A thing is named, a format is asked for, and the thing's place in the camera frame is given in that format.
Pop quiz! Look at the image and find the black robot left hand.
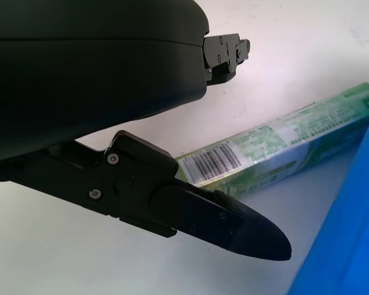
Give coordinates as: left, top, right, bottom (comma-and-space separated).
0, 0, 293, 262

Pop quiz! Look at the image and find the blue plastic tray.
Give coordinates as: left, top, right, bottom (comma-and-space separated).
287, 104, 369, 295

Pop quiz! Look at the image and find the green rectangular box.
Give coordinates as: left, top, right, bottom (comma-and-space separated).
175, 82, 369, 197

